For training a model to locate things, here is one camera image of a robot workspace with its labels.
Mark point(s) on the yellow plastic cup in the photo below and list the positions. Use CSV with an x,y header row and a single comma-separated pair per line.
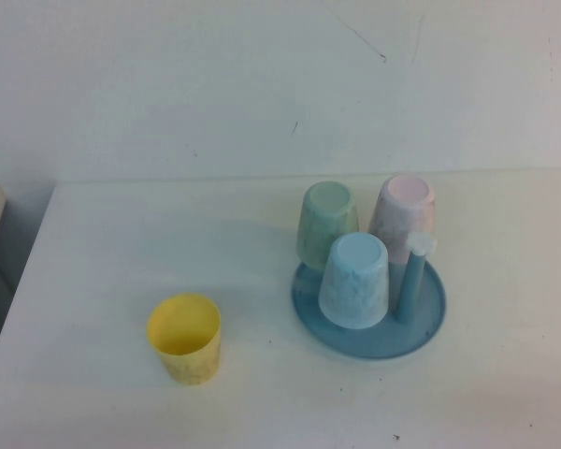
x,y
187,351

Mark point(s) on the green plastic cup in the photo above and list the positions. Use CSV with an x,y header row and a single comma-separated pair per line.
x,y
322,224

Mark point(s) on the light blue plastic cup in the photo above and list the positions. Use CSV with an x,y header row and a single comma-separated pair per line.
x,y
353,285

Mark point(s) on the pink plastic cup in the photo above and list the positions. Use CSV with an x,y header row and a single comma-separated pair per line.
x,y
402,210

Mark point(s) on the blue cup stand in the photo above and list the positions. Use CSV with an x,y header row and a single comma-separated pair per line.
x,y
369,341

